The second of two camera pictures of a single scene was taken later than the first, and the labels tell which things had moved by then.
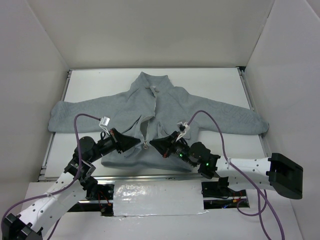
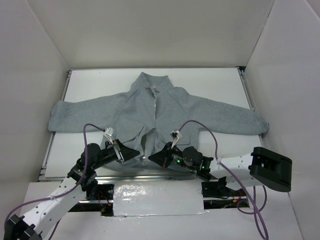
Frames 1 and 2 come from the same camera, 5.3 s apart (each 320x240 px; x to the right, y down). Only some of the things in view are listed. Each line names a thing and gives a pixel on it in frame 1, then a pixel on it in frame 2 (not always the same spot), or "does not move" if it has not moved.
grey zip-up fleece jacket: x=164 y=120 does not move
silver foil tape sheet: x=155 y=197 does not move
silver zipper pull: x=145 y=147 to x=144 y=162
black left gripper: x=115 y=140 to x=120 y=152
